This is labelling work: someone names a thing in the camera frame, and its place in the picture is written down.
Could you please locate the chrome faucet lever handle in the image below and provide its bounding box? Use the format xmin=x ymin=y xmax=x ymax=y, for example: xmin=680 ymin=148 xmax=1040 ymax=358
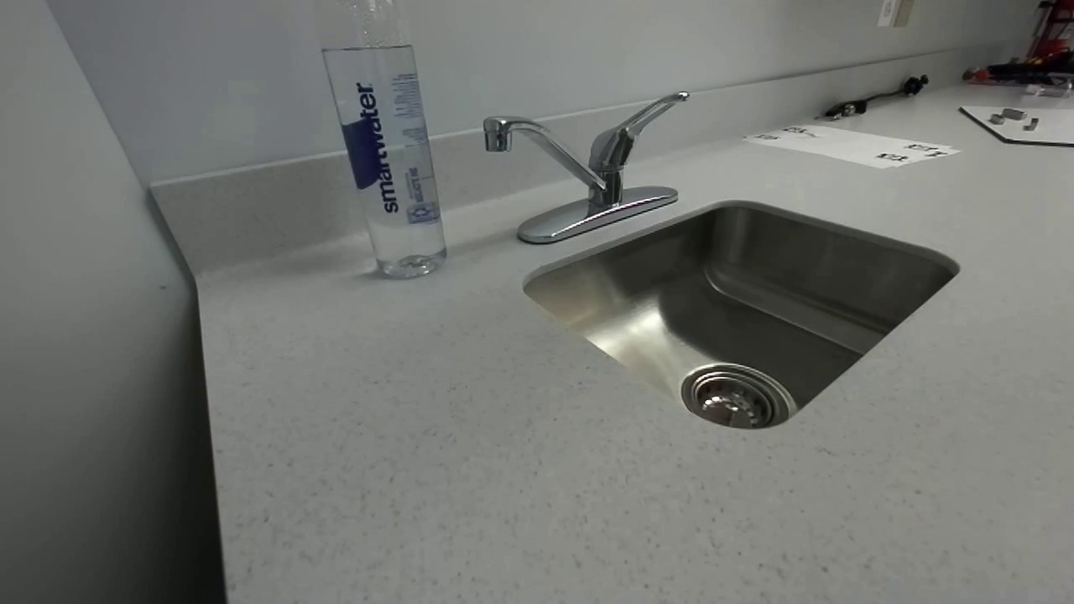
xmin=589 ymin=92 xmax=690 ymax=175

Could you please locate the clear smartwater plastic bottle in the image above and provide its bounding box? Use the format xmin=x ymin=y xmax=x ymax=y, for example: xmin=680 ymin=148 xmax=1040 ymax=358
xmin=315 ymin=0 xmax=449 ymax=282

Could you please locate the metal sink drain strainer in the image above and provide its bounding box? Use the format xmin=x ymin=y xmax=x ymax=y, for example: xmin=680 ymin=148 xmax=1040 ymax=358
xmin=676 ymin=363 xmax=797 ymax=434

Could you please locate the stainless steel sink basin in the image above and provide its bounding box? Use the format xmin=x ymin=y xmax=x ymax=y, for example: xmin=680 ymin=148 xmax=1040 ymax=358
xmin=519 ymin=198 xmax=964 ymax=434

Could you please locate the white paper sheet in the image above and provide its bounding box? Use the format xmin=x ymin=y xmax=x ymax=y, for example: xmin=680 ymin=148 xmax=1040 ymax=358
xmin=743 ymin=122 xmax=964 ymax=175

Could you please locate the paper at right edge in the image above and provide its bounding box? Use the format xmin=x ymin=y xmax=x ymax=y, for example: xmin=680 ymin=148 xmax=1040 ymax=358
xmin=955 ymin=101 xmax=1074 ymax=150

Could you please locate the red and black device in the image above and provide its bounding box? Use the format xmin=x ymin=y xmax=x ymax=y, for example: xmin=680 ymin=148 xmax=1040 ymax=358
xmin=964 ymin=0 xmax=1074 ymax=92

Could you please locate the chrome faucet base plate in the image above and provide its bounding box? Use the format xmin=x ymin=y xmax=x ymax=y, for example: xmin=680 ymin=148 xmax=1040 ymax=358
xmin=513 ymin=184 xmax=680 ymax=248

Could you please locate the black tool with cable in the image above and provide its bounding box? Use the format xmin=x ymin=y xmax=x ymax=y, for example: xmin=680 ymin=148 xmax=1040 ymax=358
xmin=817 ymin=72 xmax=933 ymax=126

